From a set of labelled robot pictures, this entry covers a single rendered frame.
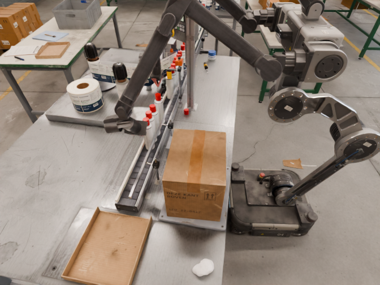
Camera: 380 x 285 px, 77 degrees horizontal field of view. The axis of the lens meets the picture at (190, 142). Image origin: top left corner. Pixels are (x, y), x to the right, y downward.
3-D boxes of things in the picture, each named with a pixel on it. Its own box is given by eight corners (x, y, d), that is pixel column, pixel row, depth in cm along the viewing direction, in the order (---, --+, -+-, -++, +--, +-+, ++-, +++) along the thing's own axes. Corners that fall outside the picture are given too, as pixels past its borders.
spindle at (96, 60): (96, 77, 191) (86, 40, 171) (107, 78, 190) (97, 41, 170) (91, 82, 184) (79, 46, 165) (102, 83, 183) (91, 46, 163)
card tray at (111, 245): (99, 210, 113) (96, 206, 110) (152, 219, 110) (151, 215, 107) (64, 279, 92) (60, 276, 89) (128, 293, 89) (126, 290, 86)
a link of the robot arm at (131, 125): (133, 128, 98) (132, 114, 98) (116, 130, 98) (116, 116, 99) (138, 130, 105) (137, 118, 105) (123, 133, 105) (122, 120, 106)
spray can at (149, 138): (147, 143, 138) (142, 115, 124) (156, 145, 138) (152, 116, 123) (144, 150, 135) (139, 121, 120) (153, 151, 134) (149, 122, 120)
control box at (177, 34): (179, 32, 153) (178, -2, 140) (198, 39, 144) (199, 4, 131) (167, 37, 148) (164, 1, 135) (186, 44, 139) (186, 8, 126)
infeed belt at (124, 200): (186, 56, 229) (186, 52, 226) (194, 57, 228) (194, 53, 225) (118, 208, 113) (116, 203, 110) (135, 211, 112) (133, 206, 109)
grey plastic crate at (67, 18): (74, 14, 335) (68, -4, 319) (103, 14, 335) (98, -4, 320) (58, 30, 292) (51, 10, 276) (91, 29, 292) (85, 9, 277)
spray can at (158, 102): (158, 119, 154) (154, 91, 140) (165, 120, 154) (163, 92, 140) (155, 124, 151) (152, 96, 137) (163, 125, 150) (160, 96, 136)
